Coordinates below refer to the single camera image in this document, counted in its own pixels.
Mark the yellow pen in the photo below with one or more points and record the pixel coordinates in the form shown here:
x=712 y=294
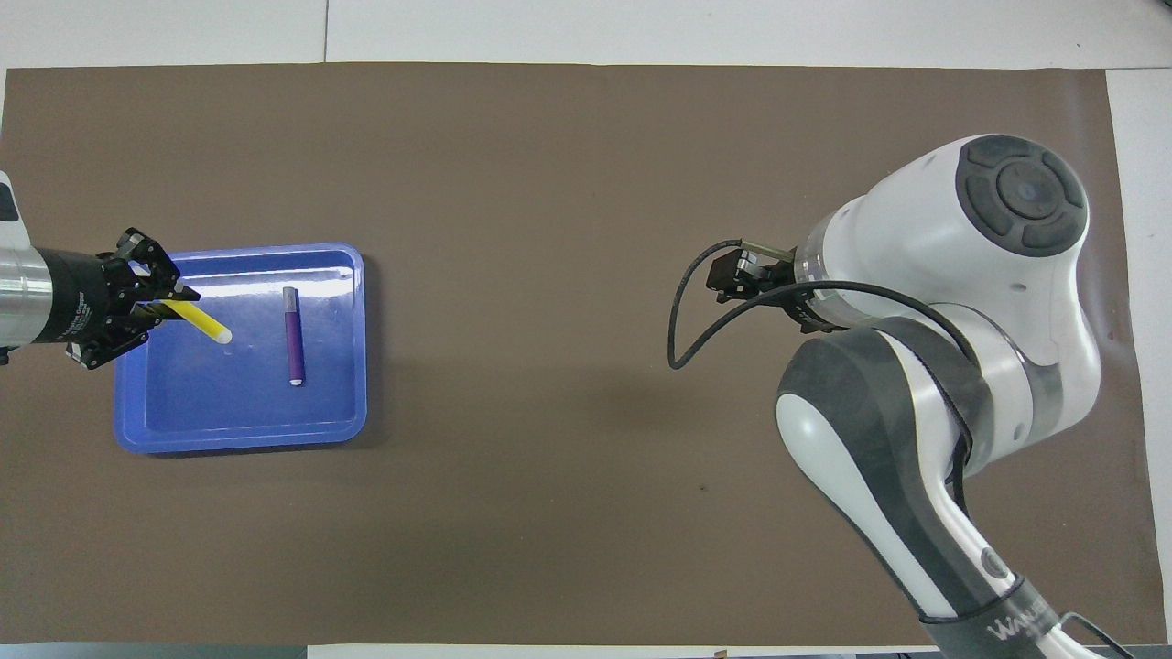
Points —
x=203 y=322

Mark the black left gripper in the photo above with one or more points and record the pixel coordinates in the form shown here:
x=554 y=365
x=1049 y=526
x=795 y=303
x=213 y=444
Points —
x=78 y=297

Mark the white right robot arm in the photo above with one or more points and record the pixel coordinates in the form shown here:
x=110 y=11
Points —
x=961 y=275

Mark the purple pen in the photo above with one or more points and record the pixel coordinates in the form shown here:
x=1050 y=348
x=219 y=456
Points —
x=294 y=339

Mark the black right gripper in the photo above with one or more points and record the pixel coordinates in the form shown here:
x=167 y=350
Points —
x=810 y=307

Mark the brown table mat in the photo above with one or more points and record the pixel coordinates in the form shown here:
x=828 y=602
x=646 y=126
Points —
x=568 y=183

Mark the blue plastic tray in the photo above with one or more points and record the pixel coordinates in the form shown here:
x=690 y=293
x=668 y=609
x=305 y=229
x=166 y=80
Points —
x=247 y=403

